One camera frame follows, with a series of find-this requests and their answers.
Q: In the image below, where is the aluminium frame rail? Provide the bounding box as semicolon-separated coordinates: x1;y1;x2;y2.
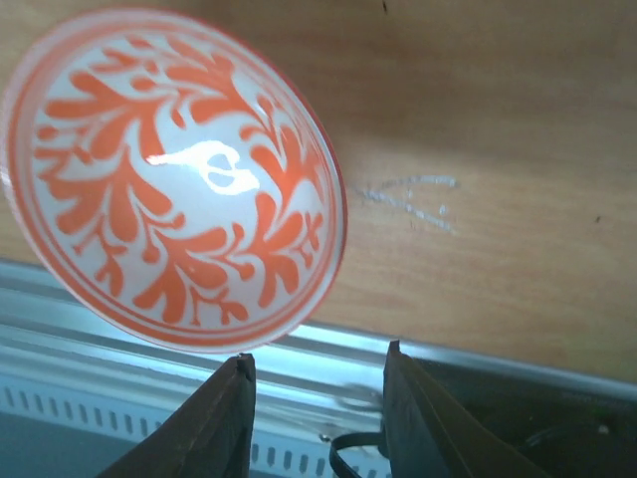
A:
1;262;636;442

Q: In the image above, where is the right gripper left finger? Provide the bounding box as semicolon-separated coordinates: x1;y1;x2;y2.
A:
100;354;256;478

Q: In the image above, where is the red floral pattern bowl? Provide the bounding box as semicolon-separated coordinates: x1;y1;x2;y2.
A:
1;8;347;353

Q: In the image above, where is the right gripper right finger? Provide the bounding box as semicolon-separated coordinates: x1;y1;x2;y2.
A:
382;341;547;477

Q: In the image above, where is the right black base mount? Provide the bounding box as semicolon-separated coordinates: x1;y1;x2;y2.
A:
418;358;636;477

